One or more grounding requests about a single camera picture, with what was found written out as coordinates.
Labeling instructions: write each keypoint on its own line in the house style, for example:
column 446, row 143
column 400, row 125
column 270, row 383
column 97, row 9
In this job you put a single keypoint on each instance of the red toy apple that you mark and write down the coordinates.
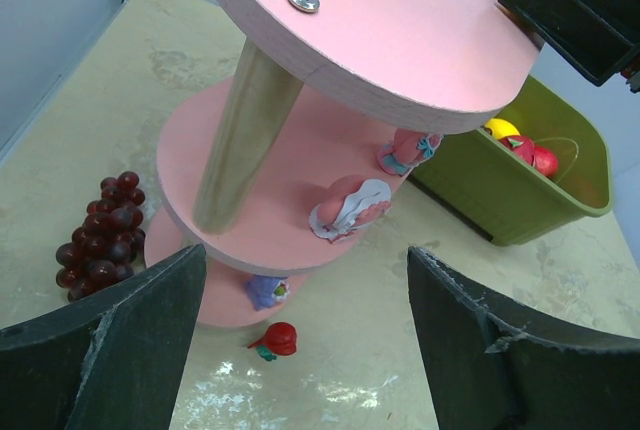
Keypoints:
column 545, row 161

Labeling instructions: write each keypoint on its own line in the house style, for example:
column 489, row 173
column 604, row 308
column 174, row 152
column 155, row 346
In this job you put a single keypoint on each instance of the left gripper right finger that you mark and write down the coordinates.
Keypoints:
column 494, row 363

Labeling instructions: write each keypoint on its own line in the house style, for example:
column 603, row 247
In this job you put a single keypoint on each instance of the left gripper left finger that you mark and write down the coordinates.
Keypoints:
column 113, row 360

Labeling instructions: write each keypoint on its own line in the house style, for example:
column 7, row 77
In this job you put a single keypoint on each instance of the red strawberry toy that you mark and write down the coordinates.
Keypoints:
column 279, row 340

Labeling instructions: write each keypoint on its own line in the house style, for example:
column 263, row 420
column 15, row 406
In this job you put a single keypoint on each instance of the red grape bunch on table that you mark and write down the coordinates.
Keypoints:
column 102, row 250

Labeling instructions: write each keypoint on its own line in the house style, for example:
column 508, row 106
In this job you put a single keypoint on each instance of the olive green plastic bin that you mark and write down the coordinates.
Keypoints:
column 512, row 203

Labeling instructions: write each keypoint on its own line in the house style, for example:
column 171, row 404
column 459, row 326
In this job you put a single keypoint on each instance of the pink toy dragon fruit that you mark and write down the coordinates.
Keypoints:
column 521, row 146

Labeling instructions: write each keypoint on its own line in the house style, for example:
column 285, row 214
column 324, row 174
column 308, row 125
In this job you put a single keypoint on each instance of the yellow toy lemon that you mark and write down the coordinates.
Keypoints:
column 499, row 128

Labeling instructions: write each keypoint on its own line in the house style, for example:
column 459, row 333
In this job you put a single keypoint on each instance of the purple bunny toy with strawberry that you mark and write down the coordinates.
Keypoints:
column 266, row 292

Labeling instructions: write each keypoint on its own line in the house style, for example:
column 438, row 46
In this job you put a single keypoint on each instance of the pink three-tier wooden shelf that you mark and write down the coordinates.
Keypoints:
column 314, row 97

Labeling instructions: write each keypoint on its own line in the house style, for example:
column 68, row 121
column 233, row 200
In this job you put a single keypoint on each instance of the pink round toy white face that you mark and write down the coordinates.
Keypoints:
column 351, row 204

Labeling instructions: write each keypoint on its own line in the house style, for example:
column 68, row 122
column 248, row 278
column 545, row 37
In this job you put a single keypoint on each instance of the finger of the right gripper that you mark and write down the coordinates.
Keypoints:
column 599, row 38

